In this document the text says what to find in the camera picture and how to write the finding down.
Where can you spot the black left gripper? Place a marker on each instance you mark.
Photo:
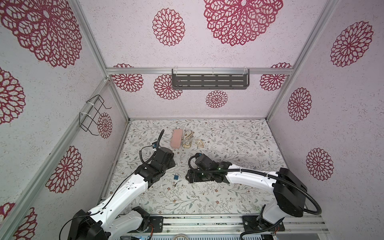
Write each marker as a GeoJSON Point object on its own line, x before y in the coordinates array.
{"type": "Point", "coordinates": [169, 159]}

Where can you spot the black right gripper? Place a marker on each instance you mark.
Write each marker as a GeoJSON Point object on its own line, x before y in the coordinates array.
{"type": "Point", "coordinates": [190, 175]}

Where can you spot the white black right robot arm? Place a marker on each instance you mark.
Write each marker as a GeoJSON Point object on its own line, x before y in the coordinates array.
{"type": "Point", "coordinates": [288, 200]}

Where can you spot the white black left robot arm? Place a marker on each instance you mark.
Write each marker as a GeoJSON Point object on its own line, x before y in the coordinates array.
{"type": "Point", "coordinates": [103, 222]}

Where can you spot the pink rectangular case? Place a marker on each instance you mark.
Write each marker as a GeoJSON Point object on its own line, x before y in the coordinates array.
{"type": "Point", "coordinates": [177, 137]}

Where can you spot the patterned cream pouch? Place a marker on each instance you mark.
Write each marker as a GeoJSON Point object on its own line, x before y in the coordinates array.
{"type": "Point", "coordinates": [187, 139]}

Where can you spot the dark grey wall shelf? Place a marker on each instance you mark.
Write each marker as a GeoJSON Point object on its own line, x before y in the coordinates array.
{"type": "Point", "coordinates": [181, 81]}

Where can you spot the black wire wall rack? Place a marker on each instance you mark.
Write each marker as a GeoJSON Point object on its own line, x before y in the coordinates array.
{"type": "Point", "coordinates": [89, 117]}

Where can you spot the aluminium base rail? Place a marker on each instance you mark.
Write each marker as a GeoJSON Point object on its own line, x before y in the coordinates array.
{"type": "Point", "coordinates": [230, 227]}

